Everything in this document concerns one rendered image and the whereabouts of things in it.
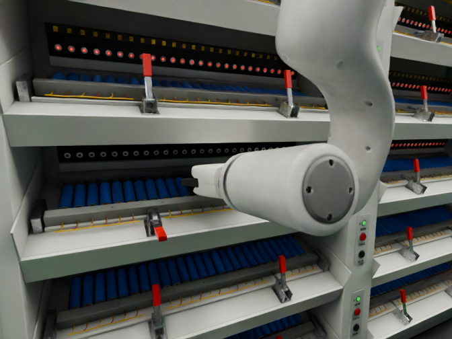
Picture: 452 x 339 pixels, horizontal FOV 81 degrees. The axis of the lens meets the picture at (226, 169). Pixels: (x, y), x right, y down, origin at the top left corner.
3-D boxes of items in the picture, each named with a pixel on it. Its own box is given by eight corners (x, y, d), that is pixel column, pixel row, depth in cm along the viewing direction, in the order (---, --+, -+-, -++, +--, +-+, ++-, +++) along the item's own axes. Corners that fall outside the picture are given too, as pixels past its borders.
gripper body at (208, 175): (276, 154, 39) (241, 157, 49) (211, 157, 35) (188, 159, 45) (278, 204, 39) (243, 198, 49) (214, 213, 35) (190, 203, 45)
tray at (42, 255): (342, 223, 62) (358, 190, 57) (25, 283, 37) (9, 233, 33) (292, 178, 77) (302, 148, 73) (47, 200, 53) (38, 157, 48)
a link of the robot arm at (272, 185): (287, 154, 37) (227, 148, 34) (372, 146, 25) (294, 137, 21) (285, 214, 37) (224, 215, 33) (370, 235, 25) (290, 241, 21)
